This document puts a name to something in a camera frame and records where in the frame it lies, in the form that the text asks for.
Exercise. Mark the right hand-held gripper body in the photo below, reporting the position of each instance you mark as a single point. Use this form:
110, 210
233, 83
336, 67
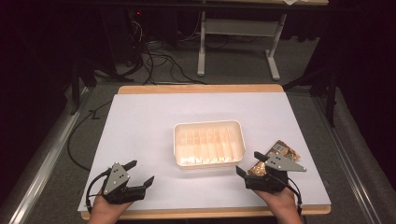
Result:
274, 174

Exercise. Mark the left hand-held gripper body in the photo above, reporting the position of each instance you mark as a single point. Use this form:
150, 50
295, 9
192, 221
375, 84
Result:
116, 180

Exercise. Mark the white plastic tray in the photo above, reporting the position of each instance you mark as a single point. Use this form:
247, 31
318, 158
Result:
208, 144

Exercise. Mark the person's right hand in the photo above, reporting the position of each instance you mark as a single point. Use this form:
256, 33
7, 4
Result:
281, 203

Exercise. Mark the person's left hand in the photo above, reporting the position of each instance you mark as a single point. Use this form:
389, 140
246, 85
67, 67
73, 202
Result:
105, 210

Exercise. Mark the white table mat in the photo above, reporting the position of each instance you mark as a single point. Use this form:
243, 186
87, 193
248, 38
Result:
149, 130

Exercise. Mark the black metal stand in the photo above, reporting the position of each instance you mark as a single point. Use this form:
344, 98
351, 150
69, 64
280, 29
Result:
323, 87
79, 81

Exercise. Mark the aluminium rail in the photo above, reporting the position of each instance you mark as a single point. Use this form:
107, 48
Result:
351, 161
40, 161

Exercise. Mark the white metal desk frame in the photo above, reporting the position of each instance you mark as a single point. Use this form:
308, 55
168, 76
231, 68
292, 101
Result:
239, 29

